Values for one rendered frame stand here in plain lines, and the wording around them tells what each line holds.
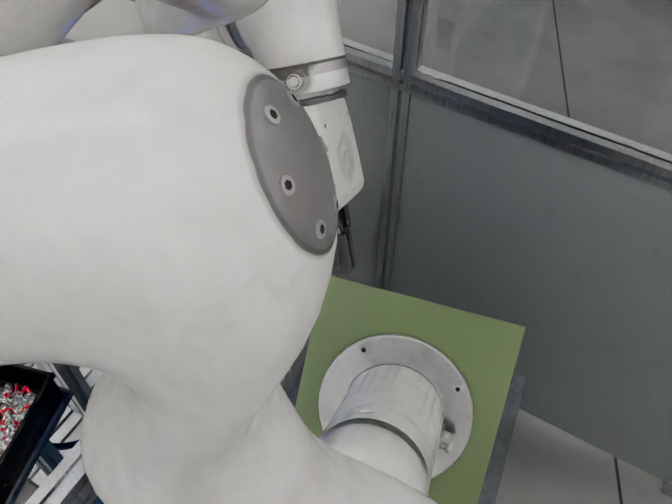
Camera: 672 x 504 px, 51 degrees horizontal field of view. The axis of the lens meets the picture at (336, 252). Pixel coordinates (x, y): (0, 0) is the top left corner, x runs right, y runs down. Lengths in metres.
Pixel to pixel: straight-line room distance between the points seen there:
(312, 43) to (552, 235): 0.90
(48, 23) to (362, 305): 0.61
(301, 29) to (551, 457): 1.58
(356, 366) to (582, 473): 1.24
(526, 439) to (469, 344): 1.19
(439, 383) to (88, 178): 0.71
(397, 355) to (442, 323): 0.07
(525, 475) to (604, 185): 0.93
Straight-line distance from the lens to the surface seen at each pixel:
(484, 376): 0.86
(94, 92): 0.20
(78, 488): 1.08
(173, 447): 0.27
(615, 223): 1.36
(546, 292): 1.57
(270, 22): 0.63
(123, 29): 1.53
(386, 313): 0.85
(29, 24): 0.31
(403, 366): 0.85
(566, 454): 2.04
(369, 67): 1.35
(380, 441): 0.66
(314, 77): 0.63
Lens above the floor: 1.81
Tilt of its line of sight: 52 degrees down
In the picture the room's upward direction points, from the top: straight up
